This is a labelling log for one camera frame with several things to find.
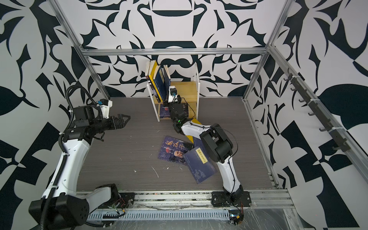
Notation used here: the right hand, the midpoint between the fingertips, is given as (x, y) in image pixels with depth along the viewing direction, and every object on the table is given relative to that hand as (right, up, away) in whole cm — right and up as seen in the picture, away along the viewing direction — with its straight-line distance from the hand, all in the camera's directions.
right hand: (168, 87), depth 83 cm
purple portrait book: (-5, -14, +21) cm, 26 cm away
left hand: (-23, -16, -8) cm, 29 cm away
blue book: (-1, +3, 0) cm, 4 cm away
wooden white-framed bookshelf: (+11, -1, +9) cm, 14 cm away
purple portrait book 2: (+1, -37, +7) cm, 38 cm away
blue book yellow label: (-6, +4, +4) cm, 8 cm away
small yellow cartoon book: (+13, -31, +13) cm, 36 cm away
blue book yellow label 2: (+19, -46, 0) cm, 50 cm away
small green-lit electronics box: (+34, -65, -12) cm, 75 cm away
